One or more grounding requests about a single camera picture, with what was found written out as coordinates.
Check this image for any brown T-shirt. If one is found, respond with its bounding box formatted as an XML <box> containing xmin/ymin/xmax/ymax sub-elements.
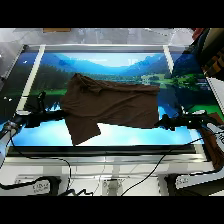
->
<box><xmin>59</xmin><ymin>72</ymin><xmax>162</xmax><ymax>147</ymax></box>

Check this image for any heap of clothes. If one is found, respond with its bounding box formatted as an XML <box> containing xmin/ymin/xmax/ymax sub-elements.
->
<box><xmin>188</xmin><ymin>28</ymin><xmax>224</xmax><ymax>81</ymax></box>

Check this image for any brown garment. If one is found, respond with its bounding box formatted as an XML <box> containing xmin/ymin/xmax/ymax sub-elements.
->
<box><xmin>199</xmin><ymin>127</ymin><xmax>224</xmax><ymax>172</ymax></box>

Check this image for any black cable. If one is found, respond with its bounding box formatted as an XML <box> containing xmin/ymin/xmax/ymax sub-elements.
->
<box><xmin>120</xmin><ymin>130</ymin><xmax>224</xmax><ymax>197</ymax></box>
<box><xmin>9</xmin><ymin>131</ymin><xmax>73</xmax><ymax>197</ymax></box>

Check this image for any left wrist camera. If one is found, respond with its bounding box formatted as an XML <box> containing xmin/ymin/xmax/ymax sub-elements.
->
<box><xmin>36</xmin><ymin>91</ymin><xmax>47</xmax><ymax>113</ymax></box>

